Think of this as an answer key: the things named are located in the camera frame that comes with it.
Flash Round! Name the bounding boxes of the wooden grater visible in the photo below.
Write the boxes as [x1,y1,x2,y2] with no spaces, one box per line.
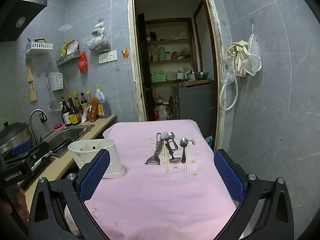
[26,59,37,103]

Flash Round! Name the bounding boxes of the metal peeler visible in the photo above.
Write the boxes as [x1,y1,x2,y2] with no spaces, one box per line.
[144,132,164,166]

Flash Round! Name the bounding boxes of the person's left hand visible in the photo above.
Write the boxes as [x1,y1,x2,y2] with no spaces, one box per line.
[0,186,30,222]

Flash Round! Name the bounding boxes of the wooden pantry shelf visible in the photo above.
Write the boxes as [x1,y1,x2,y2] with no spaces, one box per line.
[145,17,198,83]

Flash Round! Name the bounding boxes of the dark wooden door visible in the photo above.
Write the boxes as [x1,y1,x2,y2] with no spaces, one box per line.
[137,13,156,122]

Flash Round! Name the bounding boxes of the chrome faucet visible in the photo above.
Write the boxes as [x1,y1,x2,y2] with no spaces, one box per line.
[29,108,48,145]

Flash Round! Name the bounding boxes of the red plastic bag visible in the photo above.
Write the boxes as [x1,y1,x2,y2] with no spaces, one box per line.
[78,51,88,74]

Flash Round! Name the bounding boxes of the wooden cutting board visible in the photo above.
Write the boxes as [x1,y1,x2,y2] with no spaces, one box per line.
[181,79,214,88]

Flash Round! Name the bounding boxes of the crumpled clear plastic bag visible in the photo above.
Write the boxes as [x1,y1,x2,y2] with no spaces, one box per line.
[221,64,236,86]

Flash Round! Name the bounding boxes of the metal wall shelf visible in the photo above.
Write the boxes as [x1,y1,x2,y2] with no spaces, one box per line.
[56,50,81,66]

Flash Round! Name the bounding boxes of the green box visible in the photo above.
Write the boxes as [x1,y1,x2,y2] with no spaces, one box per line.
[151,73,167,83]

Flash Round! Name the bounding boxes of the white wall basket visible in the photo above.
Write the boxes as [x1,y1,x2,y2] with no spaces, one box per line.
[26,41,54,55]

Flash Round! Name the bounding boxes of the clear plastic jug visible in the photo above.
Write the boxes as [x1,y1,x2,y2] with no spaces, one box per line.
[155,105,168,121]

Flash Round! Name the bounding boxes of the white packet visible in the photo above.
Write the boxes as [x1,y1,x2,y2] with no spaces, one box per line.
[81,106,91,124]

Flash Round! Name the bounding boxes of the white utensil holder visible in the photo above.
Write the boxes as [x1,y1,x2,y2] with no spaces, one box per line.
[68,139,126,179]

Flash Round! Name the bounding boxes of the large oil jug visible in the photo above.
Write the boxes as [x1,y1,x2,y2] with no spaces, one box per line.
[95,88,111,119]

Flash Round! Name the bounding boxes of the red snack packet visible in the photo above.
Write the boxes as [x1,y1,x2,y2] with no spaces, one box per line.
[66,39,80,55]

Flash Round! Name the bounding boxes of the power cable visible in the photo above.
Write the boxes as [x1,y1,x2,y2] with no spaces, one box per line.
[126,55,138,121]

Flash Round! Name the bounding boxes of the metal fork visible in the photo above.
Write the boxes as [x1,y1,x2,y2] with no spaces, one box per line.
[162,131,174,157]

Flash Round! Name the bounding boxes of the white mesh bag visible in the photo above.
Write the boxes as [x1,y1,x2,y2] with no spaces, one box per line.
[241,33,262,77]

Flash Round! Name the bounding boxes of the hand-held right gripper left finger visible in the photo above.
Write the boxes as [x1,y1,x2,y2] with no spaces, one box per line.
[28,149,111,240]

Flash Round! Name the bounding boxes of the metal ladle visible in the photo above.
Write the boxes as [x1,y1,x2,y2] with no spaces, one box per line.
[165,141,181,164]

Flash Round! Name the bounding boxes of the mesh strainer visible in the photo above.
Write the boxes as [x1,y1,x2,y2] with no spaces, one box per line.
[46,75,62,116]

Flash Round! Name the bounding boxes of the grey pot lid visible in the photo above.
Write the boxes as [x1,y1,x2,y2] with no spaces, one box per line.
[0,122,33,153]

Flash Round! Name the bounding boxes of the pink floral tablecloth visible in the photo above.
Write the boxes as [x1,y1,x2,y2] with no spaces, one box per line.
[64,119,238,240]

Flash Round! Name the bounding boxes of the dark bottle yellow label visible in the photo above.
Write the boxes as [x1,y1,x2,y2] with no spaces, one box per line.
[67,94,80,125]

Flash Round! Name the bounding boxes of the black range hood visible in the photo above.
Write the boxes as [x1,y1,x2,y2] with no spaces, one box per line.
[0,0,49,42]

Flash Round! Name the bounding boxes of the dark pump bottle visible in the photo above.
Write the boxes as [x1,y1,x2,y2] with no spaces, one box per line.
[59,97,72,126]

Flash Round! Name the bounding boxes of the grey cabinet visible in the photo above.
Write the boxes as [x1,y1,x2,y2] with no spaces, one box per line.
[172,83,218,141]

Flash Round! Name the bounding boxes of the white hose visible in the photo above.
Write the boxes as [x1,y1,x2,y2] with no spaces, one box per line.
[219,55,239,111]

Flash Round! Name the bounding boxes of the steel sink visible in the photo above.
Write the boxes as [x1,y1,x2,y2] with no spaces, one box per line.
[41,124,96,158]

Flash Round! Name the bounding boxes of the white door frame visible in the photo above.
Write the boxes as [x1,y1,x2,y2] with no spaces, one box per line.
[127,0,224,153]

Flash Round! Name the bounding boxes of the cream rubber gloves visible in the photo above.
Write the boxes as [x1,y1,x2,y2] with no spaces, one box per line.
[227,40,251,77]

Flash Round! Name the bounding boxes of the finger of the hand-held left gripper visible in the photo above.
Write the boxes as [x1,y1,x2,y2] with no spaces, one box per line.
[11,141,32,158]
[5,142,52,168]

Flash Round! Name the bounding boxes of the white wall box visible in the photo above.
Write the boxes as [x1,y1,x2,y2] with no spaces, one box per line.
[50,72,64,91]

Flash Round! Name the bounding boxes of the dark-handled metal spoon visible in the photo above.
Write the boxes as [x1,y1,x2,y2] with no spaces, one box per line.
[180,137,189,164]

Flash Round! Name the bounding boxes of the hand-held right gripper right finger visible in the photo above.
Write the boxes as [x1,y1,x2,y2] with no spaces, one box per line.
[214,149,295,240]

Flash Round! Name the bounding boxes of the clear hanging plastic bag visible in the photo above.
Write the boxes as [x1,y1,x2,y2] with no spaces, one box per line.
[86,21,111,53]

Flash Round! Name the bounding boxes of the yellow-capped sauce bottle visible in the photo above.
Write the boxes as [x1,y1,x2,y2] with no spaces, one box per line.
[73,92,83,121]

